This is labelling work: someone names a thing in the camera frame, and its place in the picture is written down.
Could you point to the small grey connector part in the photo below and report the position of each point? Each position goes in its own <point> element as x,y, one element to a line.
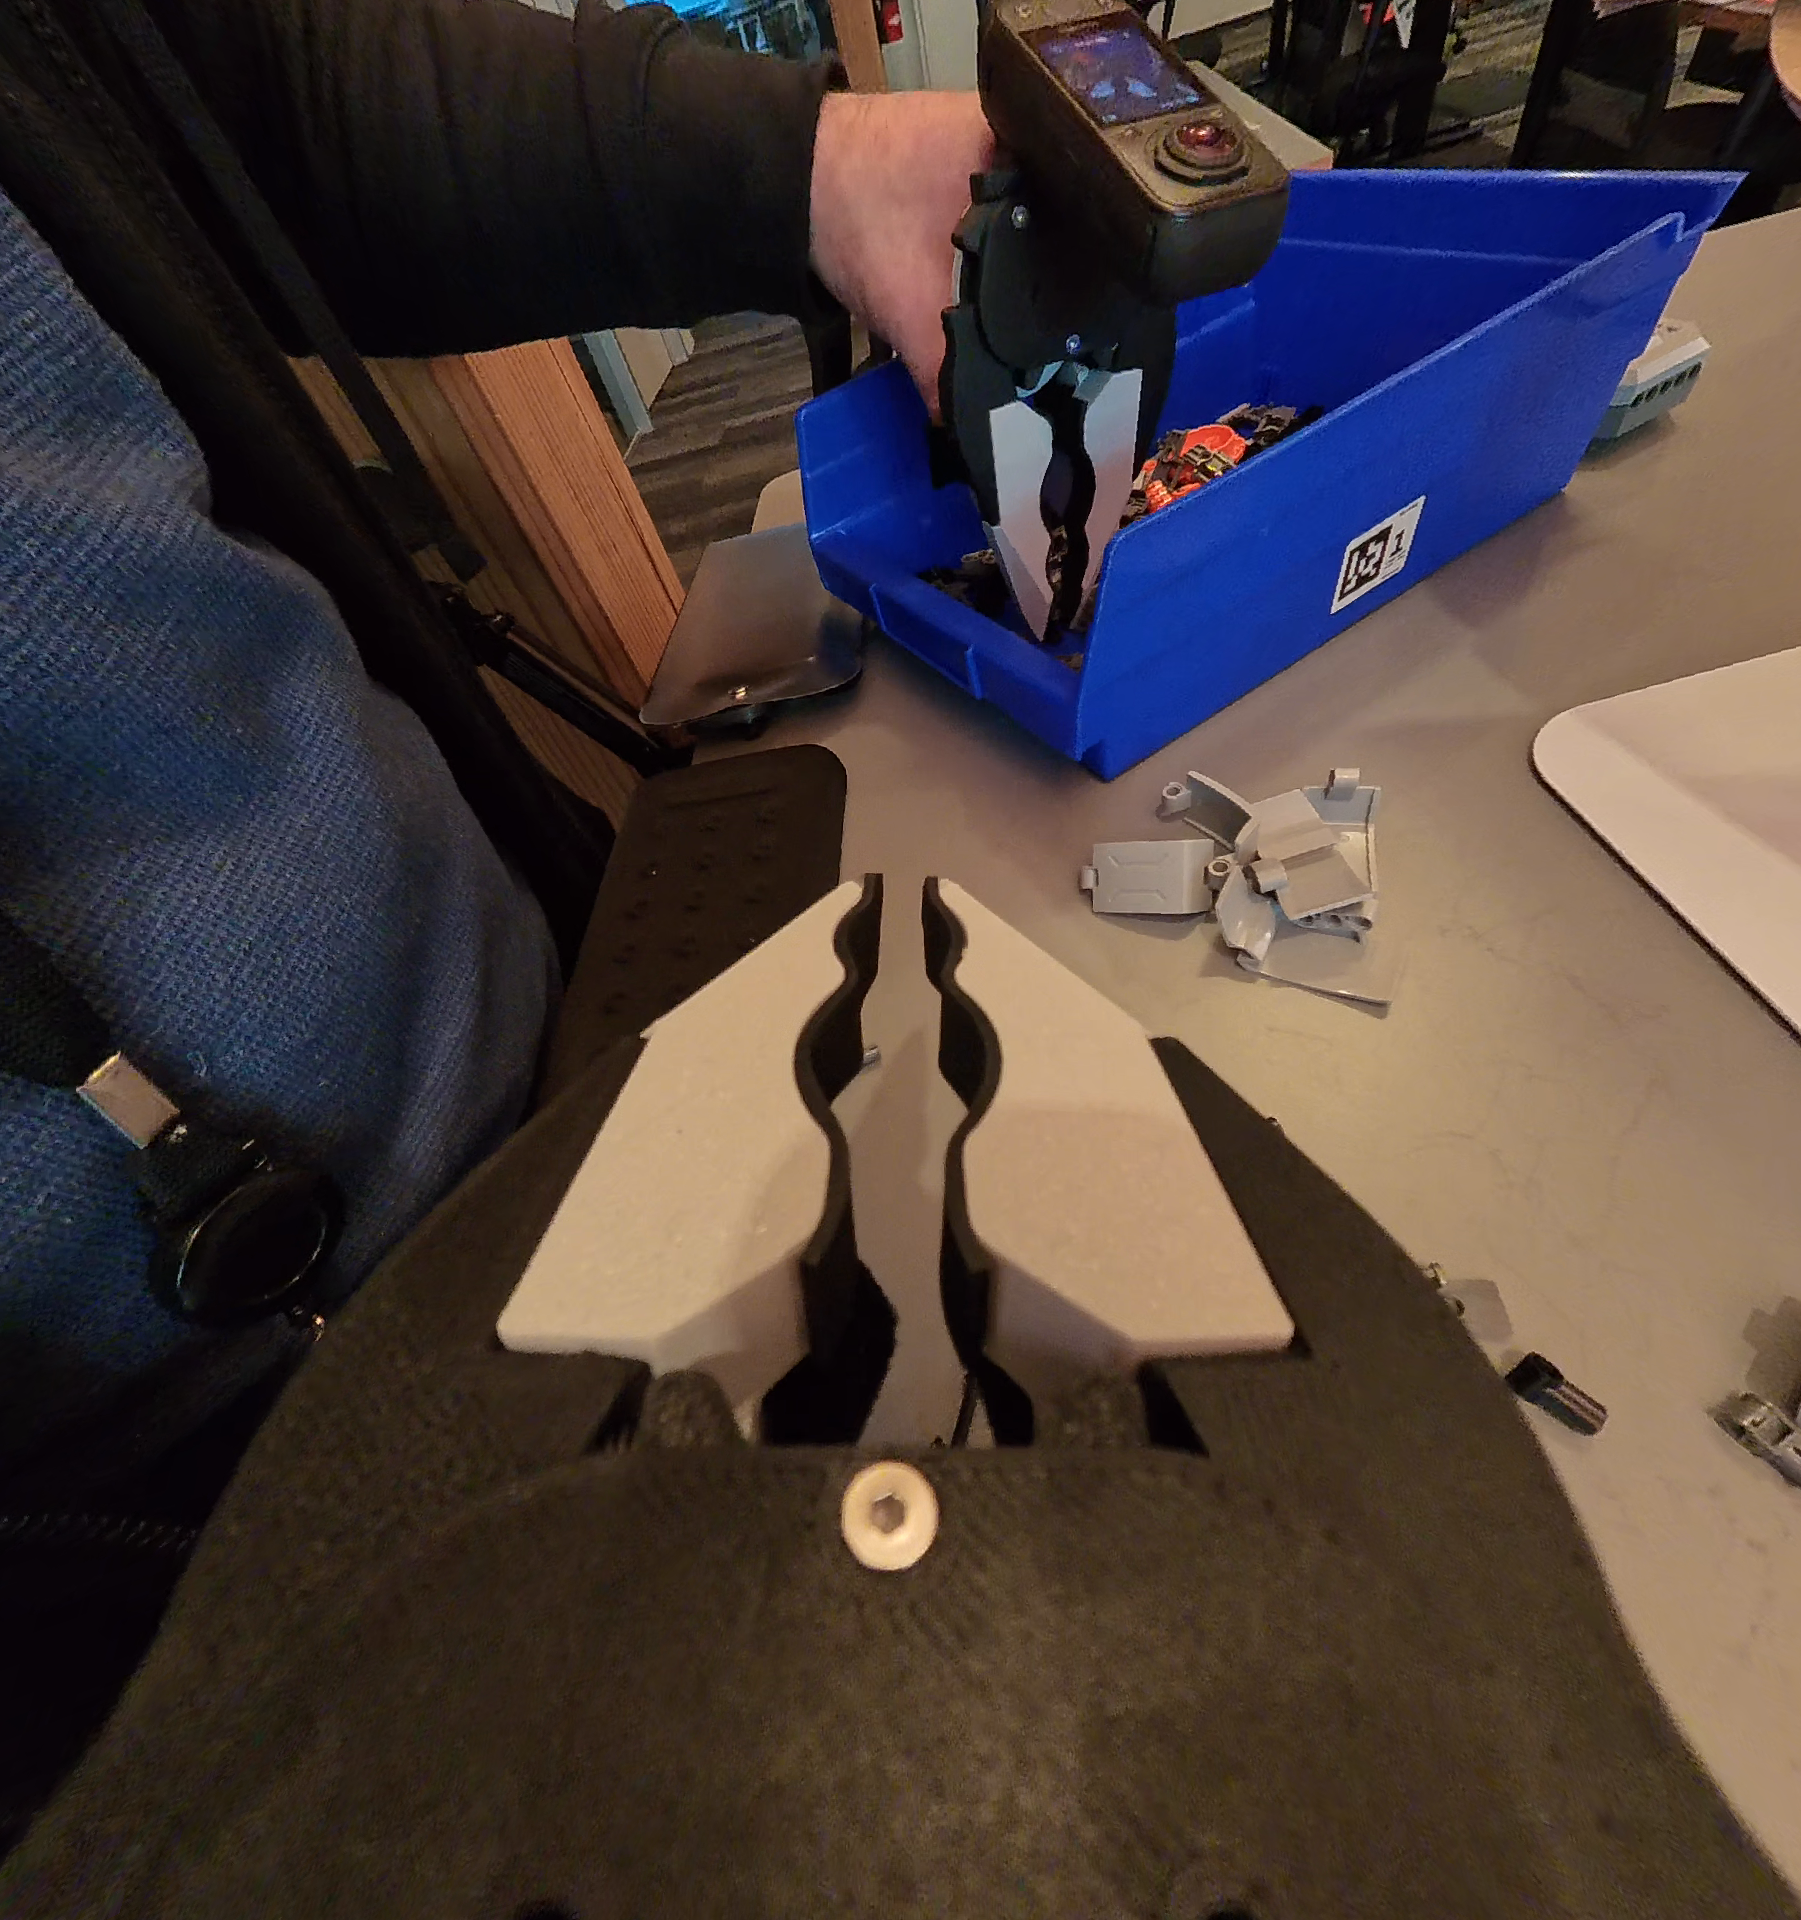
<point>1473,1303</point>

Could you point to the black bush part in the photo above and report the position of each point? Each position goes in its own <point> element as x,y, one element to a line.
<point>1558,1392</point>

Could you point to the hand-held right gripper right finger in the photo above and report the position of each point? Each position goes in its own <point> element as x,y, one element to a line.
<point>1126,1200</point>

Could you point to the grey flat panel part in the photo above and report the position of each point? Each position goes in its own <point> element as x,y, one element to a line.
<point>1154,878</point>

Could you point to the light grey block part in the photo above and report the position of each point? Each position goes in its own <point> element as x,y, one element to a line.
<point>1649,381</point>

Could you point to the wooden support post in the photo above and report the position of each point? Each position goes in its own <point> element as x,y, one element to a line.
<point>542,480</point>

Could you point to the blue plastic bin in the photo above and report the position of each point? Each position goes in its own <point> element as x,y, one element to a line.
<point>1214,660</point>

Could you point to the grey track link part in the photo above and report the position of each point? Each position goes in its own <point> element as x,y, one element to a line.
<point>1778,1441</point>

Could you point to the black white tag sticker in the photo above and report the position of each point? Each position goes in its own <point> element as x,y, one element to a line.
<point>1381,556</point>

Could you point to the silver metal plate stand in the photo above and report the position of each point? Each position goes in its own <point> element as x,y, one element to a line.
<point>749,629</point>

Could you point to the person's left forearm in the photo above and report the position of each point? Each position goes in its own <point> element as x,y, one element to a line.
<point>542,180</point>

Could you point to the black dimpled chair seat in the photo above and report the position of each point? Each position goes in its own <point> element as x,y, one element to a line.
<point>719,839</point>

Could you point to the pile of building-block parts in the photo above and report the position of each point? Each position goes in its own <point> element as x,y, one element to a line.
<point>1199,450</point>

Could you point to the pile of grey panel pieces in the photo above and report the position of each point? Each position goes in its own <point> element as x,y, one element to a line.
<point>1289,839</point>

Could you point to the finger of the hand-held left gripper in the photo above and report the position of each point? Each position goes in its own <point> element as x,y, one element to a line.
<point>1013,480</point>
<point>1114,450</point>

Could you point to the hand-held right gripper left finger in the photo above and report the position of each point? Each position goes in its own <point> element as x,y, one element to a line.
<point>661,1200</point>

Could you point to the person's left hand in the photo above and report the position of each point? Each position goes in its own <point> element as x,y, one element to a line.
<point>886,210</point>

